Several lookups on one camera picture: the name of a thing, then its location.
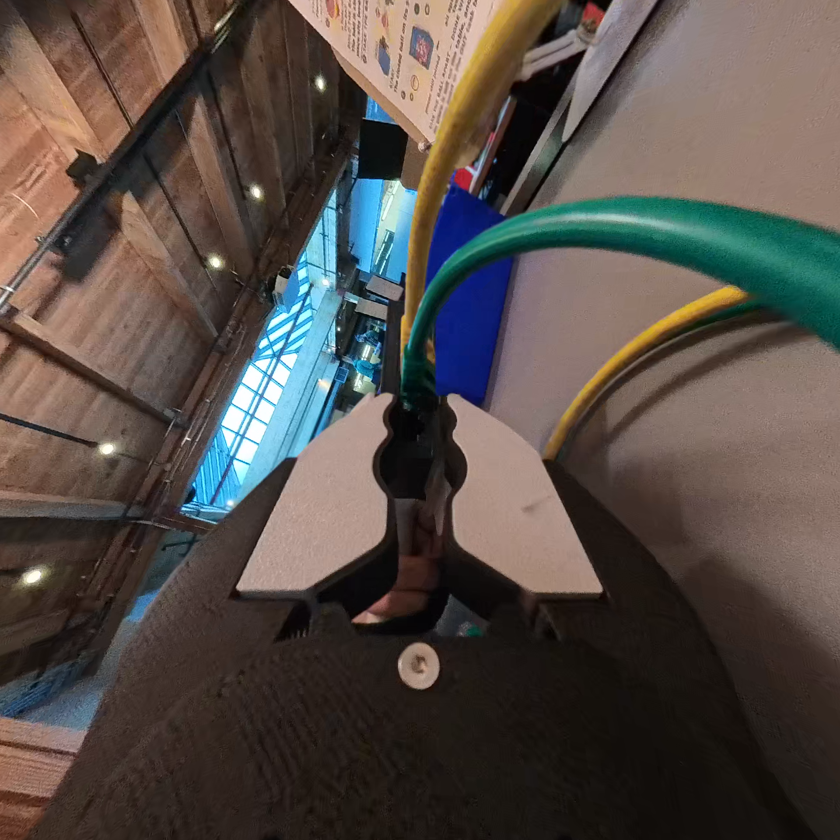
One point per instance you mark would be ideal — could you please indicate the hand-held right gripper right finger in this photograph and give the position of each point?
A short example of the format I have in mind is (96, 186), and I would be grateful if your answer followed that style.
(518, 518)

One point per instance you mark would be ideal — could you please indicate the black network switch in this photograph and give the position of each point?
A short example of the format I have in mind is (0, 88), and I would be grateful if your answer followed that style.
(407, 459)

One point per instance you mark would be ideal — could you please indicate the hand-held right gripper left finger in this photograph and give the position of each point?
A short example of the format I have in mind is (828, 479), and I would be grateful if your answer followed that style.
(321, 518)

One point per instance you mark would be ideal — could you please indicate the black ceiling rail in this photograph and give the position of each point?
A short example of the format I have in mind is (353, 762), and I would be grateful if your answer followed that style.
(92, 223)

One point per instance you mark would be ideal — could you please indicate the person's left hand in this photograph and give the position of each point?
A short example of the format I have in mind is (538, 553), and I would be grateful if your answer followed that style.
(407, 577)

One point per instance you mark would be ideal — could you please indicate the white board stand base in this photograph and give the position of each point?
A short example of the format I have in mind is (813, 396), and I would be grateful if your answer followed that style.
(610, 59)

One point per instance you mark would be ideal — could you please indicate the blue plastic bin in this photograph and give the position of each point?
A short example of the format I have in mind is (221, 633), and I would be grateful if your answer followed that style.
(472, 295)

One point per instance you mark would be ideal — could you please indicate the ceiling spotlights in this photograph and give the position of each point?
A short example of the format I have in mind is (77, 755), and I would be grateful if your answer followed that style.
(214, 261)

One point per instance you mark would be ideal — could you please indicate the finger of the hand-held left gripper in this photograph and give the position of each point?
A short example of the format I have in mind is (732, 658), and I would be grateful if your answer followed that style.
(410, 525)
(438, 492)

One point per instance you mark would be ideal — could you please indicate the instruction sheet board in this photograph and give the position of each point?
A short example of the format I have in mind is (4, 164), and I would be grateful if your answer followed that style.
(394, 65)

